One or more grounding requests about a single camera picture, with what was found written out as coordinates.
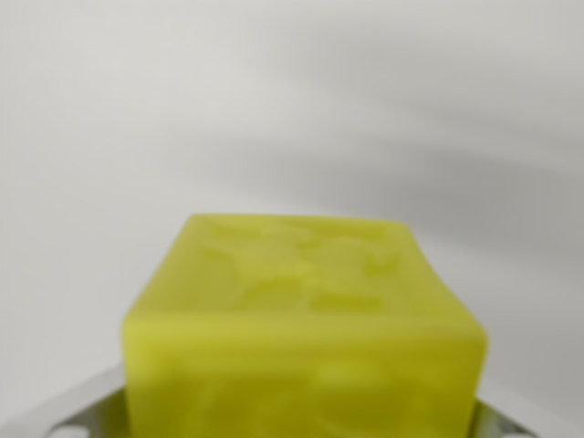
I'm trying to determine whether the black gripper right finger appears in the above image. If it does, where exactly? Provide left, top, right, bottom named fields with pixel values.
left=471, top=398, right=543, bottom=438

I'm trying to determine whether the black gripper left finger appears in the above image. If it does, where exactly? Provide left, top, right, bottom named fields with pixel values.
left=39, top=366, right=132, bottom=438

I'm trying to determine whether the yellow translucent cube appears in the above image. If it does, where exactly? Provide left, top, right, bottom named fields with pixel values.
left=120, top=213, right=489, bottom=438

